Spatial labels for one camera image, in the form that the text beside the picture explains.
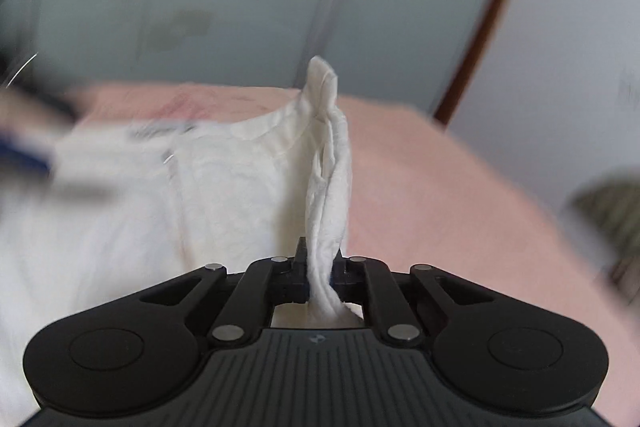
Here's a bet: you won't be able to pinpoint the pink bed blanket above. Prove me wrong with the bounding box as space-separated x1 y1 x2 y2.
69 82 640 427

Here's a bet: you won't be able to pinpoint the brown wooden door frame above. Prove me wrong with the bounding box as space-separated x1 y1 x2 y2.
433 0 508 127

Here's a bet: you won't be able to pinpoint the white pants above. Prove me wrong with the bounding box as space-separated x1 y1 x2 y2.
1 57 359 426

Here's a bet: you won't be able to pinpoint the olive green headboard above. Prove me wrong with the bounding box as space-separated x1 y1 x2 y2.
565 176 639 258

